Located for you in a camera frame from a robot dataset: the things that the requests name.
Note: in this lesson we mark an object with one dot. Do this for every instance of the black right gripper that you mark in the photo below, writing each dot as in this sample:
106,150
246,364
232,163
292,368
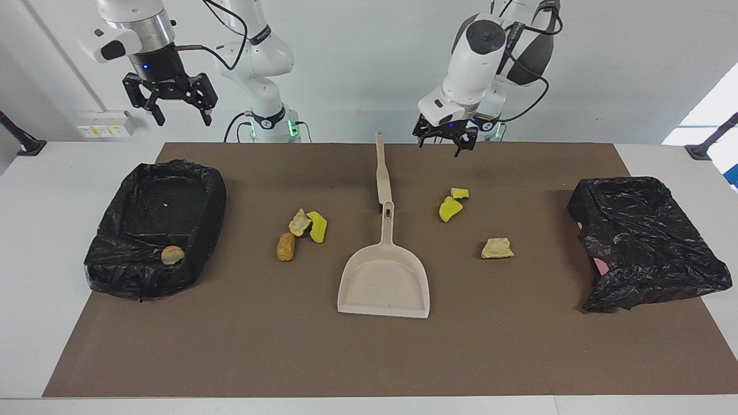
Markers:
155,69

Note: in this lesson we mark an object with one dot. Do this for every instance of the pink bin with black bag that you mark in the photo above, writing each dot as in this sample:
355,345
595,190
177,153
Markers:
651,259

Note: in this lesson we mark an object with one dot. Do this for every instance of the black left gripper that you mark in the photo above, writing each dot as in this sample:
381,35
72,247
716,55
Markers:
447,129

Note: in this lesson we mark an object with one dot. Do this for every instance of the large yellow sponge piece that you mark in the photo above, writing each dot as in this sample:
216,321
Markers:
450,210

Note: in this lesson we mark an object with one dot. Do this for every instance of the black stand foot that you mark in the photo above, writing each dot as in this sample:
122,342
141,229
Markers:
29,147
700,151

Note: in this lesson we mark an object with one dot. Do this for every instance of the brown table mat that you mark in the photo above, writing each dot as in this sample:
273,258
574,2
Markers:
288,346

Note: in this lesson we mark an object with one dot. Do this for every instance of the brown fried croquette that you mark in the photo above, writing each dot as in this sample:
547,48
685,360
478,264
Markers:
285,246

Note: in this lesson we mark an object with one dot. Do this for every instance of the white wall socket box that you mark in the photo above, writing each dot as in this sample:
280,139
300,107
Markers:
106,124

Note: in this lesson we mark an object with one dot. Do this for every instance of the small yellow sponge piece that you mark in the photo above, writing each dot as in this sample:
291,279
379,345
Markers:
459,193

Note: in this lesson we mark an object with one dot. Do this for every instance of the tan bread slice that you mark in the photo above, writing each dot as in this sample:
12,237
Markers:
497,248

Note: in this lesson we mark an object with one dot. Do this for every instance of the beige plastic dustpan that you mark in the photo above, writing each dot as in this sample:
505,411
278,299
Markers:
383,282

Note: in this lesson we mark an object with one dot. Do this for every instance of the round tan bread bun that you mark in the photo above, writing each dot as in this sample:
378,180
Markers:
172,255

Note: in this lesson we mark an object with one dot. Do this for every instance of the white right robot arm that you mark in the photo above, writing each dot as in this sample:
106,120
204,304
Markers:
259,63

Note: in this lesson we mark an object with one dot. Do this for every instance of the yellow sponge with green pad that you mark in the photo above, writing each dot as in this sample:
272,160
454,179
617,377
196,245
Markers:
318,227

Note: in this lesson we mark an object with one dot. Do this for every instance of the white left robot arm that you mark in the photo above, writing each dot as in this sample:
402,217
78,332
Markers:
478,57

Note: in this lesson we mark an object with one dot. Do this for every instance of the beige hand brush black bristles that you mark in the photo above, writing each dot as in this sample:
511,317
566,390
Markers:
383,184

